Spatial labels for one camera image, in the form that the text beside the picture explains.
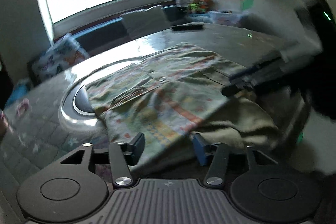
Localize round recessed table hob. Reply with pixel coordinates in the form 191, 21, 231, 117
59, 57, 142, 131

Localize small pink object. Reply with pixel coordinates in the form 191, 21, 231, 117
15, 98, 30, 117

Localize blue folded blanket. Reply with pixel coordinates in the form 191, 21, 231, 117
5, 78, 33, 108

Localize floral green patterned garment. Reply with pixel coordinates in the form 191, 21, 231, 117
87, 43, 281, 165

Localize clear plastic storage box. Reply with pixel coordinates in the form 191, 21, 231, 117
209, 11, 249, 27

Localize teal window bench sofa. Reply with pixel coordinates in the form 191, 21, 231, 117
52, 4, 190, 53

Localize black remote control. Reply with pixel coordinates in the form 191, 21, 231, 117
171, 24, 204, 32

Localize butterfly print pillow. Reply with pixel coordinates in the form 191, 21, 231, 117
27, 34, 90, 86

